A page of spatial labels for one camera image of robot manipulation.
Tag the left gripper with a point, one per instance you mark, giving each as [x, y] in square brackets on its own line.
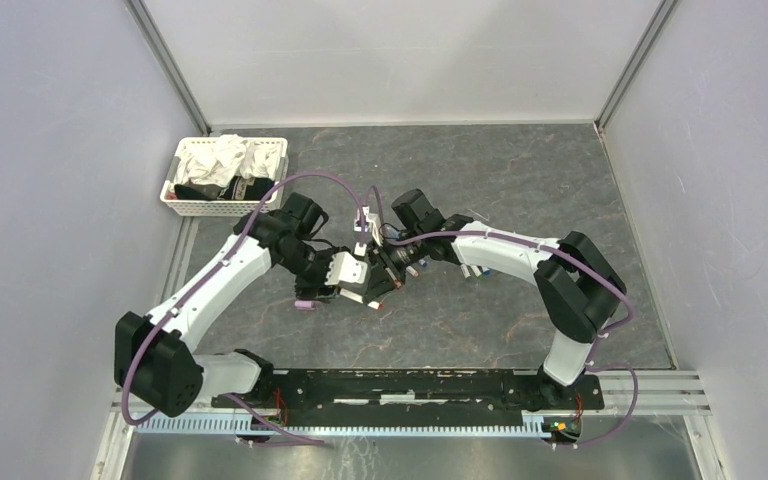
[316, 289]

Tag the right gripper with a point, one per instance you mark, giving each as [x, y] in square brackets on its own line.
[381, 281]

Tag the pink highlighter cap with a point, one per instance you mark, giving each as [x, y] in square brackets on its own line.
[306, 305]

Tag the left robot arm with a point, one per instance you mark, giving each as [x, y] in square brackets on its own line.
[153, 353]

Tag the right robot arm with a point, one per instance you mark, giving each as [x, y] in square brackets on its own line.
[580, 290]

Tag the white plastic basket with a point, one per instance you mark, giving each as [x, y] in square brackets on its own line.
[241, 196]

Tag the white crumpled cloth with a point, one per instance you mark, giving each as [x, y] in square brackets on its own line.
[217, 160]

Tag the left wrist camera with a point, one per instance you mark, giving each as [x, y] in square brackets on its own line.
[346, 270]

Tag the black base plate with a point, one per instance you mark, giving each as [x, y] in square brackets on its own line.
[419, 397]

